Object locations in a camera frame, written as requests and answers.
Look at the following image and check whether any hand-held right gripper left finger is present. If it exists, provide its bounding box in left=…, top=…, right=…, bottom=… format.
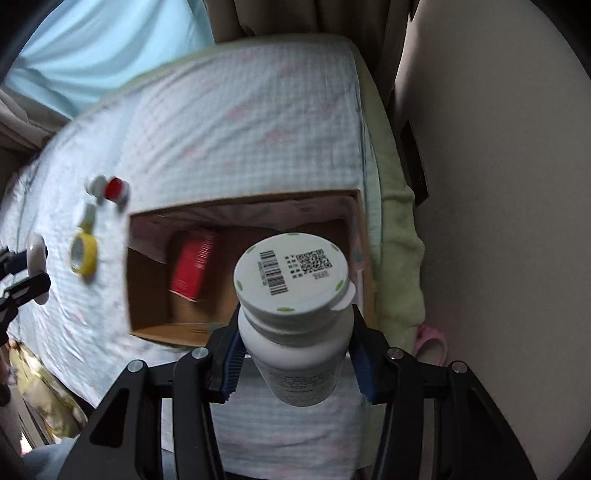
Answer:
left=60, top=316, right=247, bottom=480

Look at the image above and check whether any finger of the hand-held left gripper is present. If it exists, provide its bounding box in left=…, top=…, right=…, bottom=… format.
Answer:
left=0, top=247, right=51, bottom=324

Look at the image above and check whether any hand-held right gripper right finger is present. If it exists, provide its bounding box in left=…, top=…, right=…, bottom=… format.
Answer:
left=347, top=305, right=539, bottom=480

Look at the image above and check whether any white round object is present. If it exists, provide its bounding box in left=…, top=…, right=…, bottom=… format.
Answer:
left=26, top=233, right=49, bottom=305

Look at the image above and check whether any white plastic bottle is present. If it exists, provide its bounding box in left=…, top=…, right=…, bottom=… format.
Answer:
left=233, top=233, right=358, bottom=408

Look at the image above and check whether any cardboard box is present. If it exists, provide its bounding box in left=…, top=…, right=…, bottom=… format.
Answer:
left=126, top=188, right=376, bottom=348

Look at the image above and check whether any yellow tape roll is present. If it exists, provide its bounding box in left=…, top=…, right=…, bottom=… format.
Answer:
left=70, top=232, right=99, bottom=276

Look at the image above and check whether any pink slipper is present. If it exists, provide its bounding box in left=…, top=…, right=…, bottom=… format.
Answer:
left=414, top=325, right=448, bottom=367

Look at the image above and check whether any small white yellow bottle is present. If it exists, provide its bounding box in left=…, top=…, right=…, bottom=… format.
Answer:
left=78, top=202, right=98, bottom=232

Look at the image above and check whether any patterned yellow cloth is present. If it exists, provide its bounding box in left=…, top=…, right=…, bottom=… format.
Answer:
left=7, top=340, right=88, bottom=446

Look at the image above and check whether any red cap bottle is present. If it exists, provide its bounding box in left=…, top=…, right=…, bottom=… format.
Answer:
left=104, top=176, right=130, bottom=203

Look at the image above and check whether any checkered bed sheet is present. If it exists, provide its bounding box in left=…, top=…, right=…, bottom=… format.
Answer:
left=0, top=36, right=393, bottom=475

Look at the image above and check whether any light blue curtain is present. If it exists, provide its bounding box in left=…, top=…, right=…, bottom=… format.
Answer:
left=7, top=0, right=218, bottom=121

